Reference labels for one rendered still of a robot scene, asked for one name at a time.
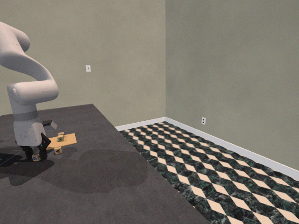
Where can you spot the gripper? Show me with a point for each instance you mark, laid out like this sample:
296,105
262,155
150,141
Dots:
31,133

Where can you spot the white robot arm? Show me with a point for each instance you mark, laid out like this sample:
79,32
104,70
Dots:
25,95

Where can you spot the orange flat mat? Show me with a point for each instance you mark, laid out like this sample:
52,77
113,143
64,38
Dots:
68,140

